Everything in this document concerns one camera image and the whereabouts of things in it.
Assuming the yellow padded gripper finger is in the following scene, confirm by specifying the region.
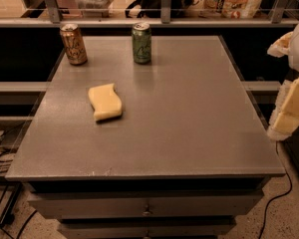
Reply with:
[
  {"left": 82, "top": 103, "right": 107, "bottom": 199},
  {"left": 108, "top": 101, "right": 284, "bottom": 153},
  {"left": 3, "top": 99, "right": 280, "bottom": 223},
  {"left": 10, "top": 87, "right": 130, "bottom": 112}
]
[
  {"left": 267, "top": 32, "right": 293, "bottom": 58},
  {"left": 267, "top": 78, "right": 299, "bottom": 141}
]

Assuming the green soda can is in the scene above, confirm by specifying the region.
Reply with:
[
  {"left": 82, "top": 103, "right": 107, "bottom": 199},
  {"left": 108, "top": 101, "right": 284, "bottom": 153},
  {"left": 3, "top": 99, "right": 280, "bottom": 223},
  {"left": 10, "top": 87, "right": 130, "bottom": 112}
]
[{"left": 132, "top": 22, "right": 151, "bottom": 64}]

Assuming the gold soda can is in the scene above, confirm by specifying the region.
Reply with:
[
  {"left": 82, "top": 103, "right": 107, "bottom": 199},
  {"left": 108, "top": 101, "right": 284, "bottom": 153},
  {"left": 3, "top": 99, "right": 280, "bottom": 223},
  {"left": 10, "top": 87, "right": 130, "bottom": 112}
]
[{"left": 60, "top": 24, "right": 88, "bottom": 66}]

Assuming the grey drawer cabinet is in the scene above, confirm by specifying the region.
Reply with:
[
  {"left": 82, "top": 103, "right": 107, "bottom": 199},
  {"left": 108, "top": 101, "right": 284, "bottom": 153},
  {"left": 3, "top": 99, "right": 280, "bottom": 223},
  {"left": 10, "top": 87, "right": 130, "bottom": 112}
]
[{"left": 7, "top": 36, "right": 285, "bottom": 239}]

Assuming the round drawer knob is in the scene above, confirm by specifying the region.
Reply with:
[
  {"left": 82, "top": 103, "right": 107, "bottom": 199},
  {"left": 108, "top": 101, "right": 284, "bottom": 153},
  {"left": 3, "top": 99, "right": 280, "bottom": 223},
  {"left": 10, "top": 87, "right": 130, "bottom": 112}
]
[{"left": 143, "top": 207, "right": 152, "bottom": 217}]

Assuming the yellow sponge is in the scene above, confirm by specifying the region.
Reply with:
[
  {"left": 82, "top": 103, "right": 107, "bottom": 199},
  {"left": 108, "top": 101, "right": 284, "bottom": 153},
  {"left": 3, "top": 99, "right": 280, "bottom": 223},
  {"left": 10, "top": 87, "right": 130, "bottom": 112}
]
[{"left": 88, "top": 84, "right": 123, "bottom": 121}]

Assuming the clear plastic container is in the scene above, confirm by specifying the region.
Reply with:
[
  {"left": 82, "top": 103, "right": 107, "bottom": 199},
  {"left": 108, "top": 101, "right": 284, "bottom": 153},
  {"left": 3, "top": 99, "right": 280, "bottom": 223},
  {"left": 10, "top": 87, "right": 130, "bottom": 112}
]
[{"left": 75, "top": 0, "right": 113, "bottom": 18}]

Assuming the metal window rail frame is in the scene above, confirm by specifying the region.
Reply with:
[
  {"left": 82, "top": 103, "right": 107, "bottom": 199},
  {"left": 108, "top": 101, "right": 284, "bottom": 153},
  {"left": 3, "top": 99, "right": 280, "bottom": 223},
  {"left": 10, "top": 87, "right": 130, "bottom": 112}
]
[{"left": 0, "top": 0, "right": 299, "bottom": 28}]

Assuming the black floor cable right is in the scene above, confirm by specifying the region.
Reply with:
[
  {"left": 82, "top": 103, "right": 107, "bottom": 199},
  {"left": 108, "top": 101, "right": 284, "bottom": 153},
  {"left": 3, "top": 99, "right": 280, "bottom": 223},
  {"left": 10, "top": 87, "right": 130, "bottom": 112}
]
[{"left": 257, "top": 139, "right": 294, "bottom": 239}]

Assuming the black cables left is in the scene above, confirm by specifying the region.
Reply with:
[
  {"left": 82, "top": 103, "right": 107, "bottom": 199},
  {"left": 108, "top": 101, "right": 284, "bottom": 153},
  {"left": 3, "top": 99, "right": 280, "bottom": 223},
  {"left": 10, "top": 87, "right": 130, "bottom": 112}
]
[{"left": 0, "top": 122, "right": 38, "bottom": 239}]

